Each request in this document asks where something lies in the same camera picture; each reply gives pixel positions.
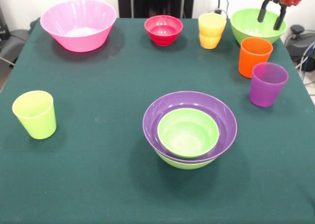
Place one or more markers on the yellow plastic cup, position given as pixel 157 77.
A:
pixel 211 27
pixel 209 43

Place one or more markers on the small crimson plastic bowl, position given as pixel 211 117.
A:
pixel 163 34

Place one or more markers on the small green plastic bowl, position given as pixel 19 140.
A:
pixel 188 137

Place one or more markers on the lime green plastic cup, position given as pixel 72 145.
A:
pixel 34 118

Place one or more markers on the dark green tablecloth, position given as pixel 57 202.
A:
pixel 98 172

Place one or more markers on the large green plastic bowl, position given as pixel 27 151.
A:
pixel 246 27

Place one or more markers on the purple plastic bowl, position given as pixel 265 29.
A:
pixel 226 125

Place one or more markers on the medium green plastic bowl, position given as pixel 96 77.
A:
pixel 187 165

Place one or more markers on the large pink plastic bowl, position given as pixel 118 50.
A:
pixel 78 39

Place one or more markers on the purple plastic cup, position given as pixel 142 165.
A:
pixel 267 91

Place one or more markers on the orange plastic cup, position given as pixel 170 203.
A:
pixel 253 59

